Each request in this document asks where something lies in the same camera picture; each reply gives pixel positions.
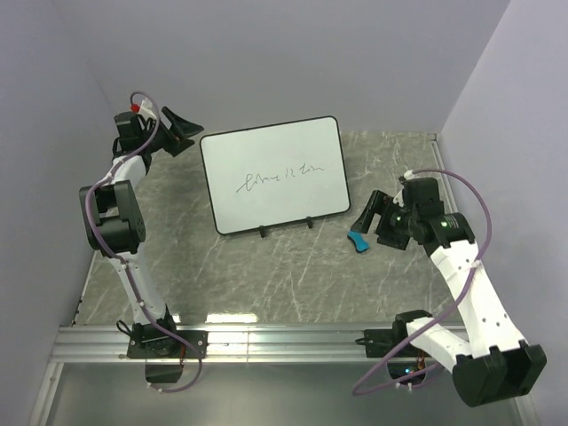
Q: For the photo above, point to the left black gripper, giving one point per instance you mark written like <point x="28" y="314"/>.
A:
<point x="181" y="128"/>

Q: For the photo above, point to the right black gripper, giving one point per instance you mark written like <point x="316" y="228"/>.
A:
<point x="378" y="203"/>

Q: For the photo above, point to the blue whiteboard eraser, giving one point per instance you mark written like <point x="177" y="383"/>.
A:
<point x="358" y="242"/>

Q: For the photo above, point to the white whiteboard black frame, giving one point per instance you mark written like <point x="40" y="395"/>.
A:
<point x="275" y="174"/>

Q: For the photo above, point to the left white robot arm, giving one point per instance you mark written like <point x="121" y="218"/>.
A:
<point x="115" y="226"/>

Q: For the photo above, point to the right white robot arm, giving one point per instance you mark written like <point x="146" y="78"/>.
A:
<point x="475" y="339"/>

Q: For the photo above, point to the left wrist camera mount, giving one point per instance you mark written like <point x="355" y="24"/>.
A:
<point x="145" y="109"/>

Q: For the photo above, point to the wire whiteboard stand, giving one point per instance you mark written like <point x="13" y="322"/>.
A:
<point x="264" y="230"/>

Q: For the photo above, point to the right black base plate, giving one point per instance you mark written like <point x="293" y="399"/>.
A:
<point x="378" y="342"/>

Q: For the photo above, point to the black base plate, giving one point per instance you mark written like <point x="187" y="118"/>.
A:
<point x="378" y="342"/>
<point x="166" y="347"/>

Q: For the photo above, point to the aluminium mounting rail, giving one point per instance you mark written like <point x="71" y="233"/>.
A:
<point x="227" y="343"/>

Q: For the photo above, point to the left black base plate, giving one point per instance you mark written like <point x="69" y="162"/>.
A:
<point x="166" y="347"/>

